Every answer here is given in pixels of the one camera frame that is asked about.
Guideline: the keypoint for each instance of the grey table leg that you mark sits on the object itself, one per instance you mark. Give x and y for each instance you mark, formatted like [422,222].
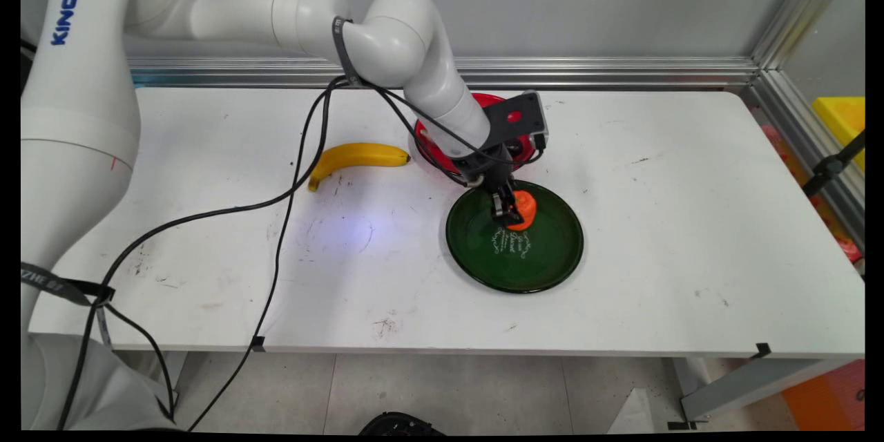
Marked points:
[753,387]

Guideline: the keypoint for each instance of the yellow banana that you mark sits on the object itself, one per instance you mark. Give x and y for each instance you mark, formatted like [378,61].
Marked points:
[359,154]

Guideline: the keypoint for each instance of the orange box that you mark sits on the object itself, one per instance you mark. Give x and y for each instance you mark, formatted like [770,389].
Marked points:
[829,397]

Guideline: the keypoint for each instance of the red pink object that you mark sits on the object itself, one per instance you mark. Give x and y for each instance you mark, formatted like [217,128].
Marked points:
[849,248]

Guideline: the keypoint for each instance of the red plate with black rim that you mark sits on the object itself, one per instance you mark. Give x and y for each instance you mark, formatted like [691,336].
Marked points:
[429,143]

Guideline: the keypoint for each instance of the black object on floor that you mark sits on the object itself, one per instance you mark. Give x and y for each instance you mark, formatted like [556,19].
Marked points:
[400,425]

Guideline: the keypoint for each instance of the aluminium frame rail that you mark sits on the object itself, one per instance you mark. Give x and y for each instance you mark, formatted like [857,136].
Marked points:
[587,72]
[808,145]

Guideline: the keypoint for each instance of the yellow plastic bin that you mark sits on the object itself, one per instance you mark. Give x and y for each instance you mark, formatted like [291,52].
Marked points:
[844,121]

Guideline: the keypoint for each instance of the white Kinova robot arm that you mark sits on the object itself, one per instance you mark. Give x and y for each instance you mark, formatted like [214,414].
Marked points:
[83,117]

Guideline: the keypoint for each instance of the dark green plate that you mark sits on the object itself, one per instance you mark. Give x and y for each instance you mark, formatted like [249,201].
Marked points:
[545,252]

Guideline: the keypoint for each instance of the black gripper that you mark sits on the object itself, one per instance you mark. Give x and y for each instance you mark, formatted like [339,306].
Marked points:
[492,169]

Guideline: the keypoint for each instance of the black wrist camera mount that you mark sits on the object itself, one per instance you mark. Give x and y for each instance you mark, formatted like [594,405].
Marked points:
[532,126]

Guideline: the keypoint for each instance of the aluminium frame post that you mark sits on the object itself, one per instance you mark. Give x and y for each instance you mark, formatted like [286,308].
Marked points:
[808,10]

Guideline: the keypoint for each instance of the orange toy vegetable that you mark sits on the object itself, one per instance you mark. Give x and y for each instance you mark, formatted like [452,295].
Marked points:
[526,207]

